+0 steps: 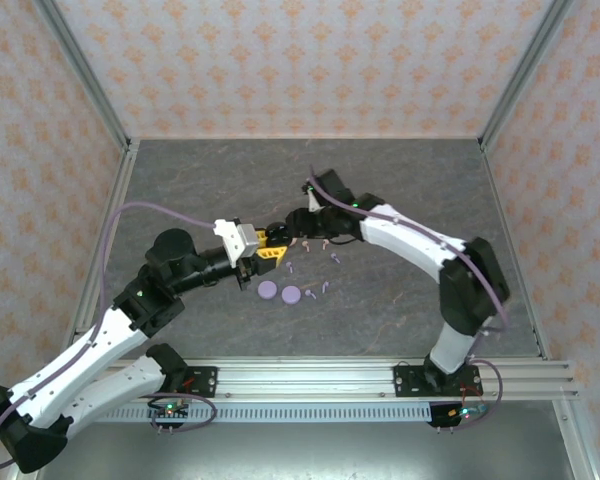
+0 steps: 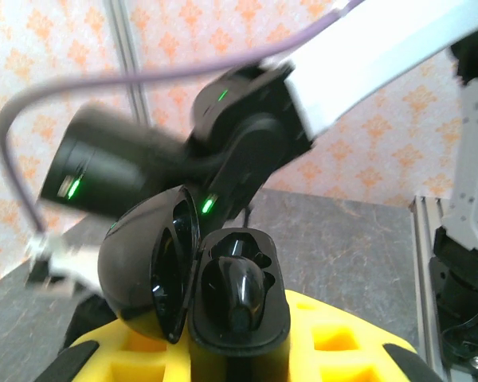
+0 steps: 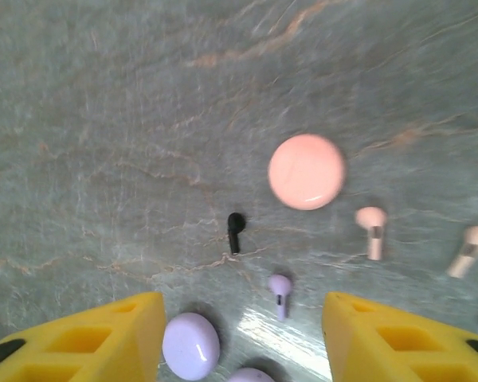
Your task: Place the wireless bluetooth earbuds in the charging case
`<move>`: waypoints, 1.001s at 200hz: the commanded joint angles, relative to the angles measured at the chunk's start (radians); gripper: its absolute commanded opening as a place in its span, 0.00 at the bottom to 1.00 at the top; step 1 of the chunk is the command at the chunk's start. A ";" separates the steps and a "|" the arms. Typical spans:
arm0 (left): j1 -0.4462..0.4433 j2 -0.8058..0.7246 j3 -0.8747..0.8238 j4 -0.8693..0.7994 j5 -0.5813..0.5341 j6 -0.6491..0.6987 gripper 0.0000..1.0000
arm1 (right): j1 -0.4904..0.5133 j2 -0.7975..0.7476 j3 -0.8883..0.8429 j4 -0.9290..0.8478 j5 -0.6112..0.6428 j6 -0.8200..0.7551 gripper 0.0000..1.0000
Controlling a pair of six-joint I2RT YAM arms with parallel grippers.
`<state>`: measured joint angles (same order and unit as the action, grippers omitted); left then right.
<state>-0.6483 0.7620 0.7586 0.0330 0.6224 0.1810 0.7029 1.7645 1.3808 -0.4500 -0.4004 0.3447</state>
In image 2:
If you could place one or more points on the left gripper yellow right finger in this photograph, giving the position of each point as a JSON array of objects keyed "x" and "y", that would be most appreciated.
[{"x": 302, "y": 358}]

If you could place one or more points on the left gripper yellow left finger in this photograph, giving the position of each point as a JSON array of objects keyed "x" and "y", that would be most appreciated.
[{"x": 119, "y": 358}]

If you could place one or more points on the black earbud charging case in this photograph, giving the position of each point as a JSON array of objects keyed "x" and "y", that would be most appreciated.
[{"x": 135, "y": 258}]

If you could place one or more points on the aluminium frame post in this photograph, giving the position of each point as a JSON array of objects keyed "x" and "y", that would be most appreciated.
[{"x": 128, "y": 40}]

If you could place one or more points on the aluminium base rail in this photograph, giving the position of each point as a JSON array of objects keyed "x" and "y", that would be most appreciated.
[{"x": 424, "y": 278}]

